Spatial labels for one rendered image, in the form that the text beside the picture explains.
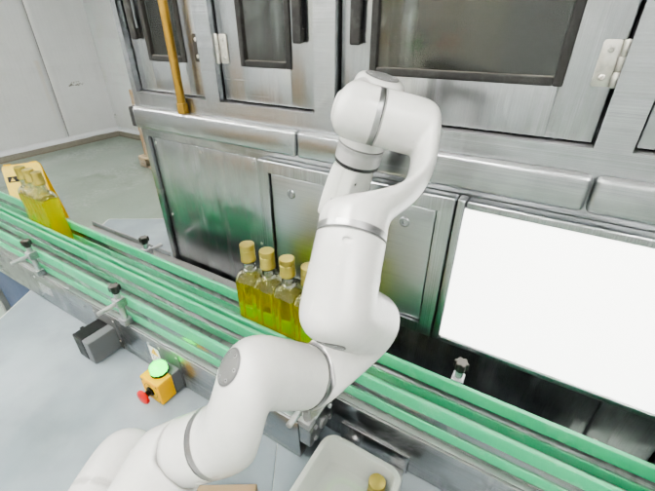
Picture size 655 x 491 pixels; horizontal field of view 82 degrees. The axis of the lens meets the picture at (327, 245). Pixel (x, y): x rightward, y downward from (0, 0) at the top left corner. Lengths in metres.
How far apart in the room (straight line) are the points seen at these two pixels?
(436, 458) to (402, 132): 0.64
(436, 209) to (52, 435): 1.02
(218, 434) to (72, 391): 0.86
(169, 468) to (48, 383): 0.83
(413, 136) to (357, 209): 0.13
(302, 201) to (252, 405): 0.57
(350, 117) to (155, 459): 0.47
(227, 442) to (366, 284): 0.21
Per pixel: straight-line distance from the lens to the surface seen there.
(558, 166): 0.71
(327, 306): 0.39
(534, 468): 0.84
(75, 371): 1.32
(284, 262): 0.79
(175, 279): 1.26
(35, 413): 1.27
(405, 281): 0.85
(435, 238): 0.76
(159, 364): 1.08
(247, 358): 0.41
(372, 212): 0.42
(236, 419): 0.42
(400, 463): 0.95
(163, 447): 0.54
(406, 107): 0.50
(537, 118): 0.72
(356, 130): 0.49
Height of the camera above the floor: 1.59
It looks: 30 degrees down
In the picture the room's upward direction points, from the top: straight up
